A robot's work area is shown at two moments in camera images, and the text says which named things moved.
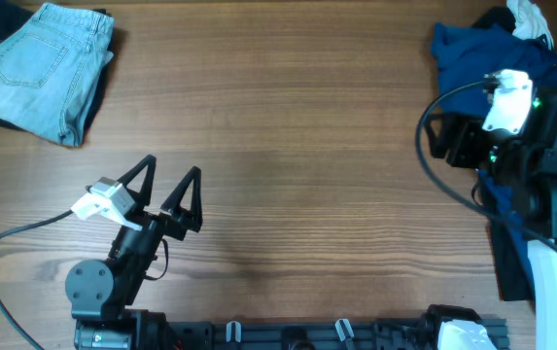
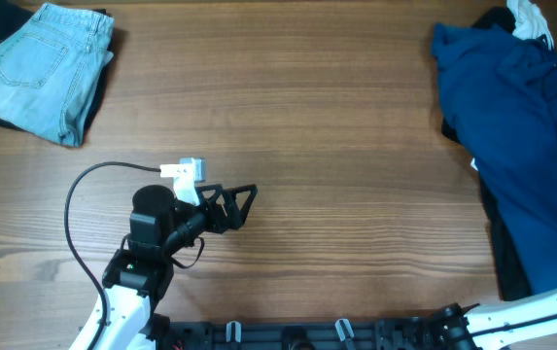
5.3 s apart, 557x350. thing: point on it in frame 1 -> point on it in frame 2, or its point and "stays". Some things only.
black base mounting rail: [160, 332] stays
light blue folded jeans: [44, 81] stays
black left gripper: [176, 224] -> [233, 217]
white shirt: [530, 21] stays
